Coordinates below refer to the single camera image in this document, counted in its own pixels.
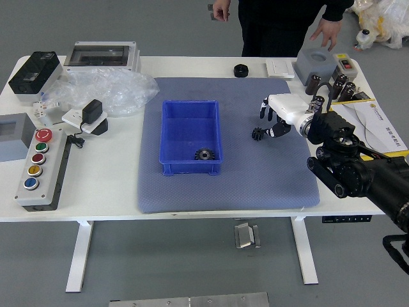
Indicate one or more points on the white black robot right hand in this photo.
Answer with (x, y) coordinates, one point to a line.
(287, 104)

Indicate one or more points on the person's left hand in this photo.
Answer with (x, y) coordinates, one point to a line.
(329, 28)

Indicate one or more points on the person's right hand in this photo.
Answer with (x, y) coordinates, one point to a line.
(221, 9)

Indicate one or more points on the small black gear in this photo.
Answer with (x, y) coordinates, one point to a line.
(256, 134)

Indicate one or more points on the big black gear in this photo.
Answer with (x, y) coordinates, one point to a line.
(204, 155)

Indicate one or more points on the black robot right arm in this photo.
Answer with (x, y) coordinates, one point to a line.
(358, 179)

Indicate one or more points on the grey box with round hole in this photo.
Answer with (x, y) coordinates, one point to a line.
(314, 65)

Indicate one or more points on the yellow white cardboard box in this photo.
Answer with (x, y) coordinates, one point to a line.
(377, 118)

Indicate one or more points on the blue plastic box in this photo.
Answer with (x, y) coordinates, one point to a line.
(179, 140)

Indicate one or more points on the grey clear-lid distribution box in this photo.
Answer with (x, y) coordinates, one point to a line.
(99, 56)

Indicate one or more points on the grey box with window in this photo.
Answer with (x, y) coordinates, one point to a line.
(12, 140)

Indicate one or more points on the black cylindrical capacitor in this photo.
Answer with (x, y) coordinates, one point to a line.
(318, 101)

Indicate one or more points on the brown cylindrical capacitor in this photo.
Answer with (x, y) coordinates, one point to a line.
(347, 92)
(337, 88)
(312, 84)

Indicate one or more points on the white bottle black cap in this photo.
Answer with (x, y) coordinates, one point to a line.
(364, 38)

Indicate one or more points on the person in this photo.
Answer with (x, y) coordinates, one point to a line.
(271, 28)

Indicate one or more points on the white yellow plastic bags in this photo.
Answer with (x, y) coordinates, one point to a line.
(390, 22)

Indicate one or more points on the small black flat block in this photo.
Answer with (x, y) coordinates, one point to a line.
(363, 96)

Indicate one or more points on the blue-grey padded mat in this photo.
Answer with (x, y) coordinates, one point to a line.
(239, 185)

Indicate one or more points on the clear plastic bag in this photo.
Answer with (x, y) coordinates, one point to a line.
(121, 89)

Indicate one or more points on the black table control panel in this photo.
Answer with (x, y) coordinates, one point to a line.
(346, 219)

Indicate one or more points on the white table leg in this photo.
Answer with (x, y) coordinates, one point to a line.
(306, 256)
(80, 256)

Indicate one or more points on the black power adapter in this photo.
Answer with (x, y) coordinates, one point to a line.
(92, 110)

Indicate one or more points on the white power socket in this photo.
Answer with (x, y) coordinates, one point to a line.
(72, 117)

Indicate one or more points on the white plastic connector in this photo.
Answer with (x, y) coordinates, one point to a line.
(44, 106)

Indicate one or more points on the grey metal plate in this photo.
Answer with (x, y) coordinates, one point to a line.
(191, 301)

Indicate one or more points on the five-button control station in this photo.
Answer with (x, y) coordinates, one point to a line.
(38, 172)

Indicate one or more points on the white wall switch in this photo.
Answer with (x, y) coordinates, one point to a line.
(280, 68)

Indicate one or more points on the grey red-black button switch box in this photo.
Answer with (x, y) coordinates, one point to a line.
(345, 65)

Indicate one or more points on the silver metal bracket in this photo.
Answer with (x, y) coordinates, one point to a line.
(244, 236)

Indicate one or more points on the black-lidded grey enclosure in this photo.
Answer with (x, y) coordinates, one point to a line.
(35, 73)

